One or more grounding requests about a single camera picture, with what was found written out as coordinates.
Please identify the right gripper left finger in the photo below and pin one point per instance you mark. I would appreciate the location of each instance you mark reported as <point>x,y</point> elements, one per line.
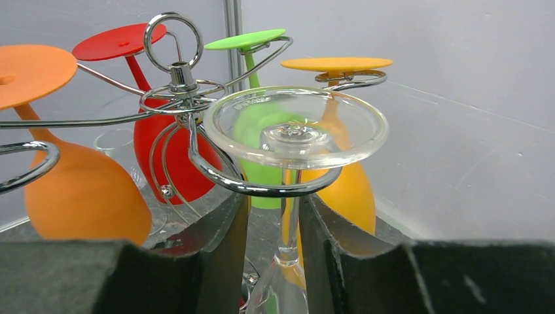
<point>203,274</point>

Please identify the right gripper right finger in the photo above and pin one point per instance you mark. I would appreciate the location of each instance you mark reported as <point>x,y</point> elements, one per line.
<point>351,271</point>

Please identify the orange wine glass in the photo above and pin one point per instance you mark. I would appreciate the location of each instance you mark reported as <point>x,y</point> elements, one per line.
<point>86,195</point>

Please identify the clear wine glass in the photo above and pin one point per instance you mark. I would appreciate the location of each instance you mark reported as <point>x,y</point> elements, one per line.
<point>282,288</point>
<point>118,144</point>

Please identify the clear wine glass front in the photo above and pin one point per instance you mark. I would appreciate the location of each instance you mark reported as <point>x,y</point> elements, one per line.
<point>118,144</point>

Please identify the red wine glass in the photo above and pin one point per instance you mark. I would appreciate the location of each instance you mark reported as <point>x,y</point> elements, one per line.
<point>163,158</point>

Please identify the yellow wine glass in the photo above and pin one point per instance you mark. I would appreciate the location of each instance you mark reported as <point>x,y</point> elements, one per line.
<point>351,195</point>

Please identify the chrome wine glass rack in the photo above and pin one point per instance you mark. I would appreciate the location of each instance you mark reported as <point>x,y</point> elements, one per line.
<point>186,112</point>

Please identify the green wine glass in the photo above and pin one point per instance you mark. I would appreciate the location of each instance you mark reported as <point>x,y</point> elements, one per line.
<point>252,119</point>

